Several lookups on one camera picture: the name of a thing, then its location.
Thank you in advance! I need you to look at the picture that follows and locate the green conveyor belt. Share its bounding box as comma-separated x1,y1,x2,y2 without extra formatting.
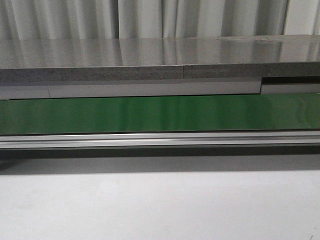
0,93,320,135

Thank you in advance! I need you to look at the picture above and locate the grey stone counter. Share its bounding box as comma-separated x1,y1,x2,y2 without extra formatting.
0,35,320,100

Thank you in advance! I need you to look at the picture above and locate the white pleated curtain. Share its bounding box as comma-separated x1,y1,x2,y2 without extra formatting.
0,0,320,40

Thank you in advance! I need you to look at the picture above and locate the aluminium conveyor frame rail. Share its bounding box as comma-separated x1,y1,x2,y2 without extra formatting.
0,130,320,150

